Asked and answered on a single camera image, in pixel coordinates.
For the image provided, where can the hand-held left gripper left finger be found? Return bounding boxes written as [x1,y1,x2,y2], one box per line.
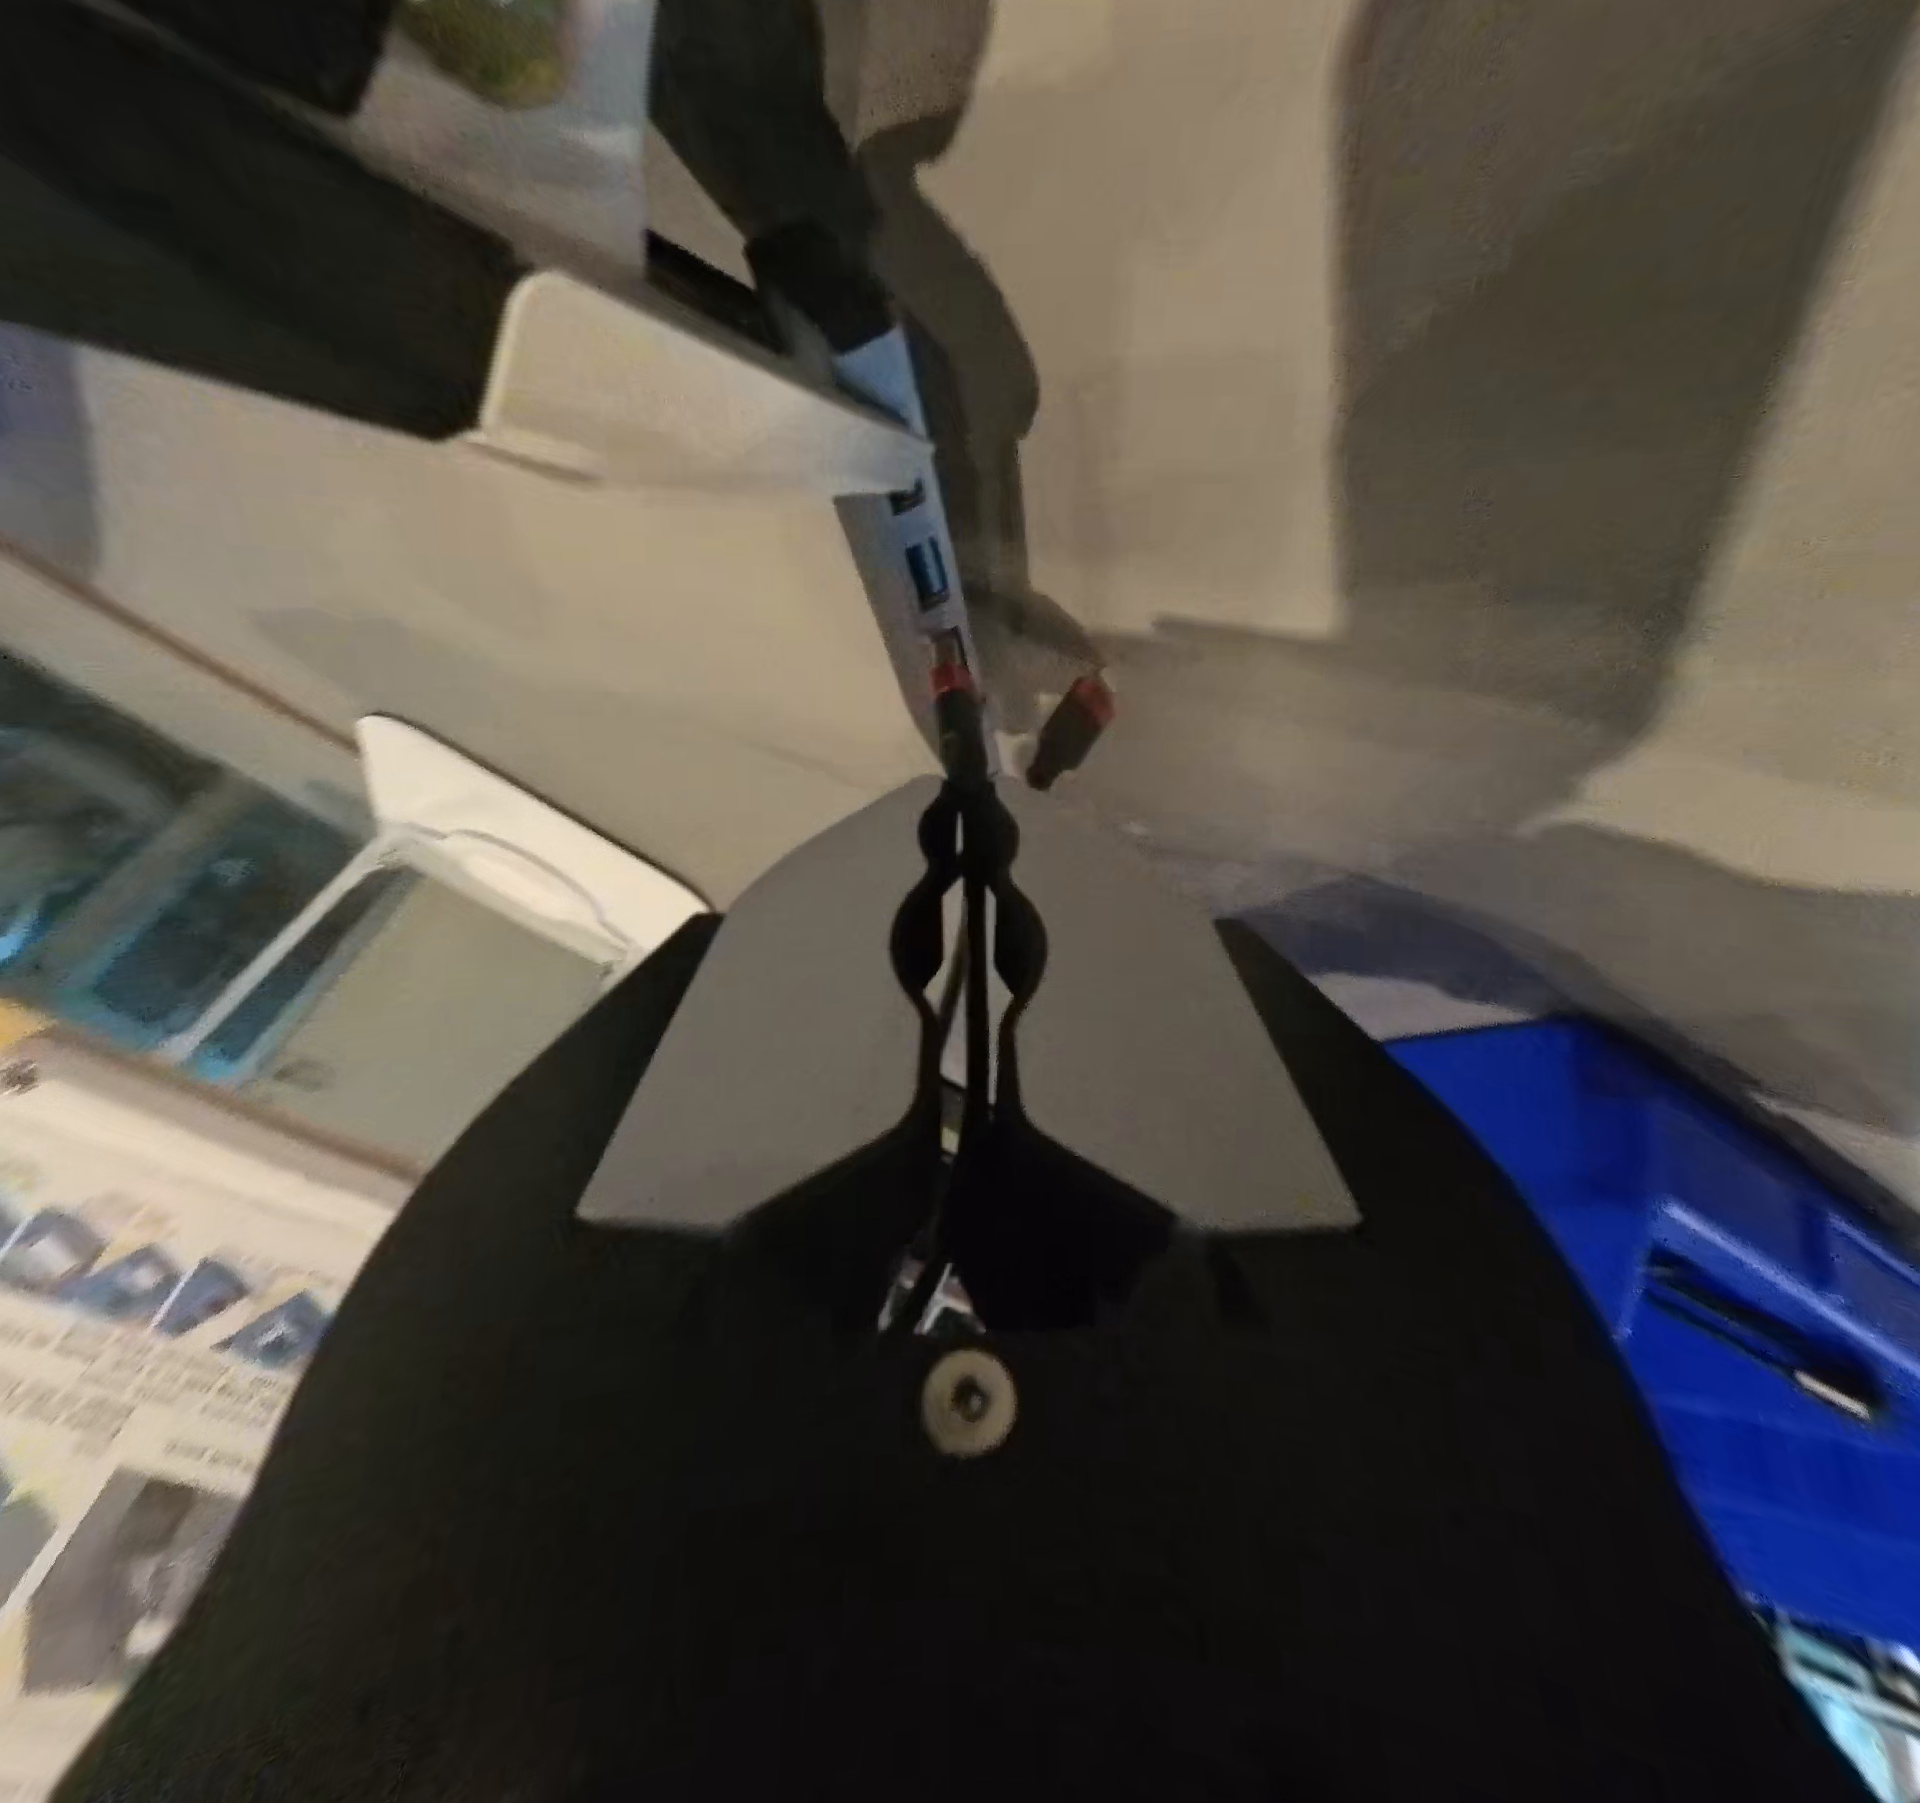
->
[574,778,973,1232]

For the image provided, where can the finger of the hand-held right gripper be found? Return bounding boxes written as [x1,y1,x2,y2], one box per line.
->
[360,0,665,272]
[477,267,934,500]

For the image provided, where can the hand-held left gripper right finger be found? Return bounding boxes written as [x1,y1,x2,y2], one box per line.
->
[970,781,1360,1234]

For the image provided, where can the grey usb hub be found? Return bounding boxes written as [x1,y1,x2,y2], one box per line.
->
[827,325,994,723]

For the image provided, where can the black usb cable red collar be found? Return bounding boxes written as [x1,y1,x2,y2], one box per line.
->
[875,630,1004,1337]

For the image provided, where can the blue plastic bin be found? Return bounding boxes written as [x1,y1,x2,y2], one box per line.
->
[1375,1014,1920,1656]

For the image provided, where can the printed instruction sheet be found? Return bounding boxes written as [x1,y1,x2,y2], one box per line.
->
[0,1030,428,1759]

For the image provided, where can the red black cable plug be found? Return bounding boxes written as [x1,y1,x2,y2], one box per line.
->
[1023,666,1119,793]

